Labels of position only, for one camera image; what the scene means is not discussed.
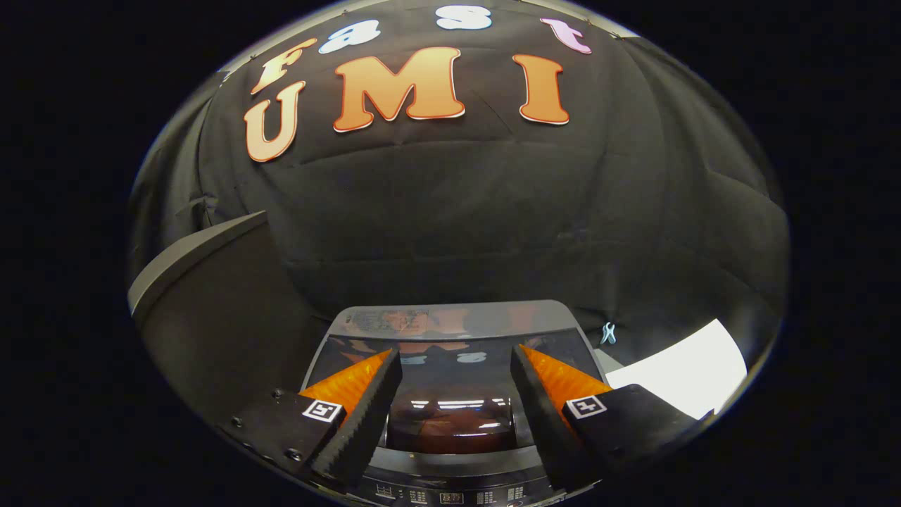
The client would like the grey washing machine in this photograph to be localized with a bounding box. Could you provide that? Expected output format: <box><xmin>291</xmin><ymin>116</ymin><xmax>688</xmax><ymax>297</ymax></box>
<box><xmin>299</xmin><ymin>299</ymin><xmax>613</xmax><ymax>506</ymax></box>

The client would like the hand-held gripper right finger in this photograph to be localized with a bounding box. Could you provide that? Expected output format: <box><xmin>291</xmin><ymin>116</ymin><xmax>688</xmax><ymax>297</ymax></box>
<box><xmin>510</xmin><ymin>344</ymin><xmax>712</xmax><ymax>492</ymax></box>

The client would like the black backdrop cloth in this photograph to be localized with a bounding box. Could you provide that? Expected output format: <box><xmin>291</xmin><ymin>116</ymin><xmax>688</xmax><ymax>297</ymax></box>
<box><xmin>127</xmin><ymin>0</ymin><xmax>790</xmax><ymax>367</ymax></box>

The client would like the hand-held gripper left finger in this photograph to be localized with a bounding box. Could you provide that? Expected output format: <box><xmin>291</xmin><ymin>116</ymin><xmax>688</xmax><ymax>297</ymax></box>
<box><xmin>218</xmin><ymin>349</ymin><xmax>403</xmax><ymax>492</ymax></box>

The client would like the grey stand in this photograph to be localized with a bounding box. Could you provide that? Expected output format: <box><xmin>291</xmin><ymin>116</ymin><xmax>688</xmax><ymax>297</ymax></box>
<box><xmin>128</xmin><ymin>210</ymin><xmax>317</xmax><ymax>430</ymax></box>

